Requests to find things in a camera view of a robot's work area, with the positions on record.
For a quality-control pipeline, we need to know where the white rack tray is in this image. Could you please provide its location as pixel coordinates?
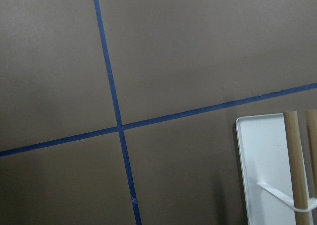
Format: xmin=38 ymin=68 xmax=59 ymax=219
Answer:
xmin=236 ymin=113 xmax=313 ymax=225

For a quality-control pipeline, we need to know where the wooden rack rod two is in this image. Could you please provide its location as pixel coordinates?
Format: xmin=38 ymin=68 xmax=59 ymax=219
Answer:
xmin=305 ymin=110 xmax=317 ymax=188

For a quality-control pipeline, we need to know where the wooden rack rod one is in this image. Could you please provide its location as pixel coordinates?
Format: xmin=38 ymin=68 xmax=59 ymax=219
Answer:
xmin=283 ymin=111 xmax=308 ymax=210

